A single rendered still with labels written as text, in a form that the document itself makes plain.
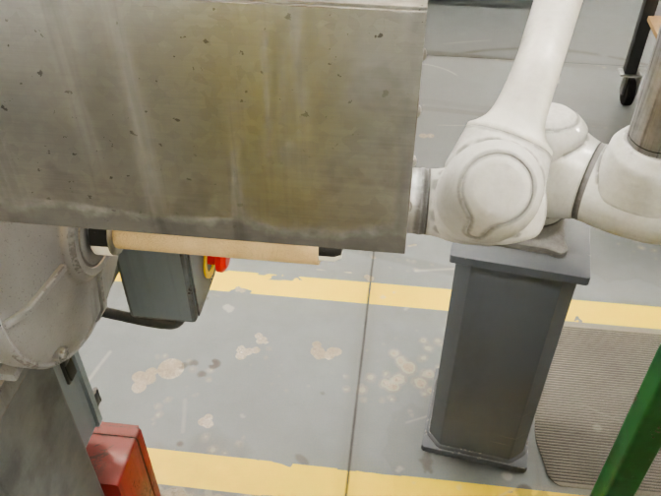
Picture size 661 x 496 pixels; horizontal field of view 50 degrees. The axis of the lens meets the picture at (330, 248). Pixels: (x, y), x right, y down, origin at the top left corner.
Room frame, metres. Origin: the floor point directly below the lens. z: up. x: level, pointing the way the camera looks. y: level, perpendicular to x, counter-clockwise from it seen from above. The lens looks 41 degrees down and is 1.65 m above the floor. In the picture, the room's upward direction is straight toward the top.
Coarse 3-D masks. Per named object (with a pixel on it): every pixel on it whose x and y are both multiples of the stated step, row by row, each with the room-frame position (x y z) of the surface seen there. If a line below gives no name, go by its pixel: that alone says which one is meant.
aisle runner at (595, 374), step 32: (576, 352) 1.40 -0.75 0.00; (608, 352) 1.40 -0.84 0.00; (640, 352) 1.40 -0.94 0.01; (576, 384) 1.28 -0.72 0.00; (608, 384) 1.28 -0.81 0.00; (640, 384) 1.28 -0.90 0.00; (544, 416) 1.17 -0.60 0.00; (576, 416) 1.17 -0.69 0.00; (608, 416) 1.17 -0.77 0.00; (544, 448) 1.07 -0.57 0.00; (576, 448) 1.07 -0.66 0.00; (608, 448) 1.07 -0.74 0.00; (576, 480) 0.97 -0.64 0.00
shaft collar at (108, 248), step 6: (90, 228) 0.47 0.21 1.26; (90, 234) 0.46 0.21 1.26; (96, 234) 0.46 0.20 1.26; (102, 234) 0.46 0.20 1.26; (108, 234) 0.46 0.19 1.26; (90, 240) 0.46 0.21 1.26; (96, 240) 0.46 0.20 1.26; (102, 240) 0.46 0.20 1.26; (108, 240) 0.46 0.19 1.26; (90, 246) 0.46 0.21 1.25; (96, 246) 0.46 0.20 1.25; (102, 246) 0.46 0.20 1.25; (108, 246) 0.46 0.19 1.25; (114, 246) 0.47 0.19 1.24; (96, 252) 0.46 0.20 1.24; (102, 252) 0.46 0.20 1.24; (108, 252) 0.46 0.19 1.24; (114, 252) 0.46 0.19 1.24; (120, 252) 0.47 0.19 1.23
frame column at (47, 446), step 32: (32, 384) 0.55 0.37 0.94; (32, 416) 0.53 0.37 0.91; (64, 416) 0.58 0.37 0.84; (0, 448) 0.46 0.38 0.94; (32, 448) 0.50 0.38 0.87; (64, 448) 0.55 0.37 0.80; (0, 480) 0.44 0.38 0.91; (32, 480) 0.48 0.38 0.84; (64, 480) 0.53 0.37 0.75; (96, 480) 0.59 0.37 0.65
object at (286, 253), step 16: (112, 240) 0.47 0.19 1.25; (128, 240) 0.46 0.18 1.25; (144, 240) 0.46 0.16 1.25; (160, 240) 0.46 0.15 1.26; (176, 240) 0.46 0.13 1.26; (192, 240) 0.46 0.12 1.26; (208, 240) 0.46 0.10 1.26; (224, 240) 0.46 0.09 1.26; (224, 256) 0.46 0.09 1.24; (240, 256) 0.45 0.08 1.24; (256, 256) 0.45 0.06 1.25; (272, 256) 0.45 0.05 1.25; (288, 256) 0.45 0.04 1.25; (304, 256) 0.44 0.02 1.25
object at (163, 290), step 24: (120, 264) 0.68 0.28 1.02; (144, 264) 0.68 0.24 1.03; (168, 264) 0.68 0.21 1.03; (192, 264) 0.68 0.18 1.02; (144, 288) 0.68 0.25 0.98; (168, 288) 0.68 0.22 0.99; (192, 288) 0.68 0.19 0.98; (120, 312) 0.70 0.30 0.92; (144, 312) 0.68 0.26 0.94; (168, 312) 0.68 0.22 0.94; (192, 312) 0.67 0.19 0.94
